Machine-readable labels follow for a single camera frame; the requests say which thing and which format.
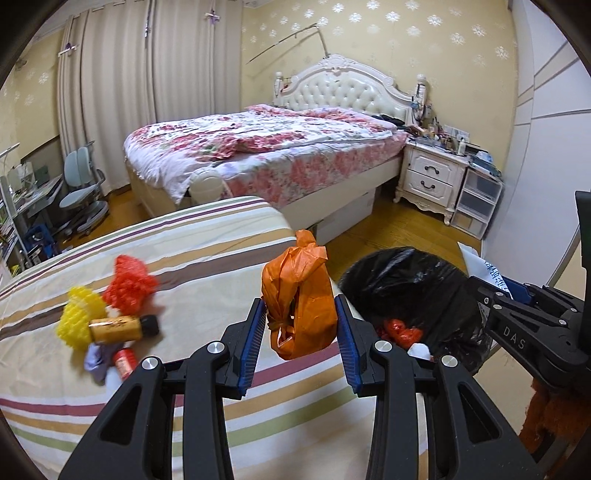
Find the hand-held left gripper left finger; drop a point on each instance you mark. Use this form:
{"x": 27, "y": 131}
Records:
{"x": 251, "y": 341}

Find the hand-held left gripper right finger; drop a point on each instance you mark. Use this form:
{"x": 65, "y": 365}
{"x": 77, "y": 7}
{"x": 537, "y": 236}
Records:
{"x": 348, "y": 341}

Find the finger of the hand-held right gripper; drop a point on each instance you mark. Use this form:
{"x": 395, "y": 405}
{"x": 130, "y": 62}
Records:
{"x": 489, "y": 295}
{"x": 519, "y": 290}

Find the white squeeze tube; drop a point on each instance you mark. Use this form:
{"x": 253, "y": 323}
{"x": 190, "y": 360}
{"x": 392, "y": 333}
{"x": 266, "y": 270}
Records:
{"x": 482, "y": 270}

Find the orange plastic bag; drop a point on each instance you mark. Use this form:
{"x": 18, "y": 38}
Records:
{"x": 309, "y": 304}

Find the red wrapper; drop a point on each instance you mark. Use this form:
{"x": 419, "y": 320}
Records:
{"x": 401, "y": 330}

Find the white tissue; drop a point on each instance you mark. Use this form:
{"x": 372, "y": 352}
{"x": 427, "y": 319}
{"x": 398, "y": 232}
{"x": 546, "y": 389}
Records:
{"x": 420, "y": 351}

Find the black lined trash bin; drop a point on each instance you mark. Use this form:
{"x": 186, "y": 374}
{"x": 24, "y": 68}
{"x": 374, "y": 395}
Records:
{"x": 415, "y": 286}

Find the red foam net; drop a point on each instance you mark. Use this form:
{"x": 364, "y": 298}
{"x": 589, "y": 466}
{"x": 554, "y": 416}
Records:
{"x": 129, "y": 284}

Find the gold bottle with black cap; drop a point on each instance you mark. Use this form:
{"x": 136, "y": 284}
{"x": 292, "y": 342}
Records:
{"x": 115, "y": 328}

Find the yellow foam net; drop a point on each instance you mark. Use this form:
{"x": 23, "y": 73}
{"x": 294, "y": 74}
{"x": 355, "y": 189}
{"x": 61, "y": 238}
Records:
{"x": 78, "y": 316}

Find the person's right forearm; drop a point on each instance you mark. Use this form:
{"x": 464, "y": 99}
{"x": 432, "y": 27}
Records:
{"x": 558, "y": 415}

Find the clear plastic drawer unit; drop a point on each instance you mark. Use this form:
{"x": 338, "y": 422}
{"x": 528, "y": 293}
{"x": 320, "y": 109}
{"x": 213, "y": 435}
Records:
{"x": 475, "y": 203}

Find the striped sheet bed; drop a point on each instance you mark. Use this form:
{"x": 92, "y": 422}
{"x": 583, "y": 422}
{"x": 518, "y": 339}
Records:
{"x": 184, "y": 258}

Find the white storage box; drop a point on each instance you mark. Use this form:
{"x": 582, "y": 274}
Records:
{"x": 346, "y": 221}

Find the small red can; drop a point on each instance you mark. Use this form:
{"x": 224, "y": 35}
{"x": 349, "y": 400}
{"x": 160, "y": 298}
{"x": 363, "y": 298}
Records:
{"x": 124, "y": 364}

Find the white nightstand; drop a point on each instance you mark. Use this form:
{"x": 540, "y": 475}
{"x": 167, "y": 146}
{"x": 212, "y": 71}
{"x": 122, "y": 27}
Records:
{"x": 429, "y": 177}

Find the pale purple cloth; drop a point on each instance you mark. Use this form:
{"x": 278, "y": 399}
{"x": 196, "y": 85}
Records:
{"x": 99, "y": 362}

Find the white wardrobe sliding door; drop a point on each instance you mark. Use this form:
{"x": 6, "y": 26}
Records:
{"x": 545, "y": 138}

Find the cluster of small bottles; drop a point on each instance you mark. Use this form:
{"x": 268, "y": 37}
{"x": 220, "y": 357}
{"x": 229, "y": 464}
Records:
{"x": 443, "y": 136}

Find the pink floral quilt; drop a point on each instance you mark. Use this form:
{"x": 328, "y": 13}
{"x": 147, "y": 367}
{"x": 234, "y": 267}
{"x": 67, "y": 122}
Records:
{"x": 277, "y": 152}

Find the black clothes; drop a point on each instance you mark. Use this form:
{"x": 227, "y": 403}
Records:
{"x": 390, "y": 120}

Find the grey desk chair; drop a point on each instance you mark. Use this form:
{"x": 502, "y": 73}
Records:
{"x": 81, "y": 198}

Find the white tufted headboard bed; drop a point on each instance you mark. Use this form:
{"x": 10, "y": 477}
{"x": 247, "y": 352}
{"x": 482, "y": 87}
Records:
{"x": 351, "y": 90}

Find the white study desk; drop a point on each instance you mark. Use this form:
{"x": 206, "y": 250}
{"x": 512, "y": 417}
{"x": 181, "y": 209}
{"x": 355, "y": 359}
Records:
{"x": 32, "y": 194}

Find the beige curtain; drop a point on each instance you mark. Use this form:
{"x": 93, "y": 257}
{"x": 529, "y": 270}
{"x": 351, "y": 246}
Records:
{"x": 106, "y": 101}
{"x": 194, "y": 64}

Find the thin metal pole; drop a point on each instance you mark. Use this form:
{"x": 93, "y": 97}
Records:
{"x": 286, "y": 40}

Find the white wall outlet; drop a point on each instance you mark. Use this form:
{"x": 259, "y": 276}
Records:
{"x": 459, "y": 133}

